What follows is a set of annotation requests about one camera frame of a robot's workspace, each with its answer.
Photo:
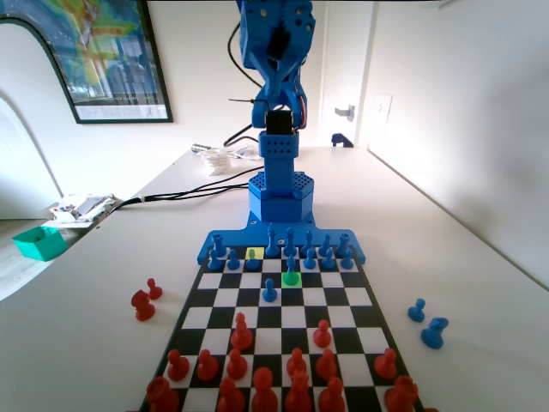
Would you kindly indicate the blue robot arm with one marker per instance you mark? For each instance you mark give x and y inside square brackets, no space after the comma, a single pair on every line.
[279,165]

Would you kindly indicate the blue chess queen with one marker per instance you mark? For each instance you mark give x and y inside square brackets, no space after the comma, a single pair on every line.
[290,242]

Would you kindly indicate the blue chess knight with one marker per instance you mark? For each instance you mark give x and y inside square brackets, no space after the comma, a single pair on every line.
[434,335]
[325,242]

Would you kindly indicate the blue chess rook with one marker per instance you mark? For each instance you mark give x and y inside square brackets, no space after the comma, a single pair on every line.
[218,246]
[342,244]

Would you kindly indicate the blue chess pawn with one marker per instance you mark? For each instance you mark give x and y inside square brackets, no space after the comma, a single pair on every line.
[309,262]
[416,312]
[252,262]
[213,262]
[328,262]
[232,262]
[269,294]
[346,262]

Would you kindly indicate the red chess pawn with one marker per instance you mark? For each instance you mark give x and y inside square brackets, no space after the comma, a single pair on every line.
[177,369]
[207,369]
[236,367]
[386,367]
[153,292]
[326,367]
[297,362]
[321,337]

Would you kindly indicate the red pieces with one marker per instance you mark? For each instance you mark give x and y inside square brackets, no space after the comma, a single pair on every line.
[241,337]

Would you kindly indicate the captured red knight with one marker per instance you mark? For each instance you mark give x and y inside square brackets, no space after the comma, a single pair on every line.
[142,307]

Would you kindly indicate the red chess rook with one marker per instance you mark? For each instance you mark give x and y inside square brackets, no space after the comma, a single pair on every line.
[162,397]
[401,395]

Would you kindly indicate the black zip tie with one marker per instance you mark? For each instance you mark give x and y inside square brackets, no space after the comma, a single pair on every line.
[240,101]

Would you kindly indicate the white door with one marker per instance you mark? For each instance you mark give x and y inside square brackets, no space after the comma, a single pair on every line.
[343,64]

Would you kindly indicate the white paper package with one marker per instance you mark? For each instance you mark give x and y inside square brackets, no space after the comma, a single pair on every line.
[247,153]

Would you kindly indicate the white stacked objects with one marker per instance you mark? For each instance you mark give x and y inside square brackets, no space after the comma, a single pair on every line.
[216,163]

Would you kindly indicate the silver foil wrapper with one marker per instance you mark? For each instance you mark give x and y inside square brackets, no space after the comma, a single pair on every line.
[199,148]

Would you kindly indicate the framed map poster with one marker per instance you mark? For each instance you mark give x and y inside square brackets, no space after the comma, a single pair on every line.
[111,56]

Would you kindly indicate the black and white chessboard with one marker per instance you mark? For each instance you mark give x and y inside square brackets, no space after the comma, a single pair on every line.
[293,317]

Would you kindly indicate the cluttered paper pile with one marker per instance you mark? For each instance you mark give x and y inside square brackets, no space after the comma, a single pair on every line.
[81,208]

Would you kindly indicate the green plastic bin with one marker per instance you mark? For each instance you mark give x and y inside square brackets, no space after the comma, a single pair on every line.
[39,244]

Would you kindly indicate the white light switch plate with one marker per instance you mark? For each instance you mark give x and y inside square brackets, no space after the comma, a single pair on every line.
[384,108]

